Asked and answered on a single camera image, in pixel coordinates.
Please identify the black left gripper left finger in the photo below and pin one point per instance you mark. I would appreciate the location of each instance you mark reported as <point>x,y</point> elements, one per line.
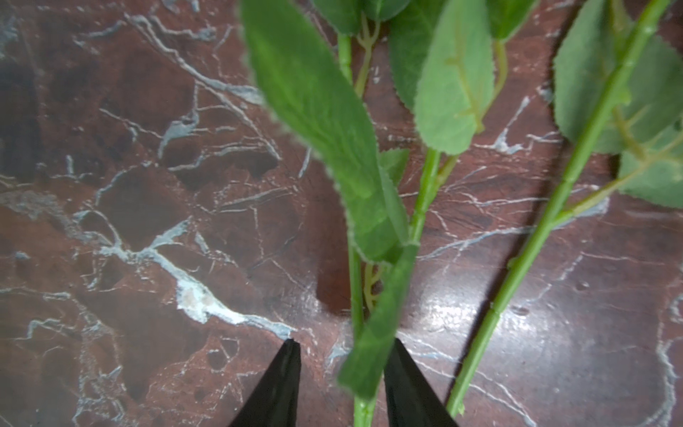
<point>274,401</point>

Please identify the pink rose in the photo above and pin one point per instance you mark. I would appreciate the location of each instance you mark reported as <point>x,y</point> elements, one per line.
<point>448,64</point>
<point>617,91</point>

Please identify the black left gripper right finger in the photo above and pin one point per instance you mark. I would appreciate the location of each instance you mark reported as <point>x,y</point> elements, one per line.
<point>411,402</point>

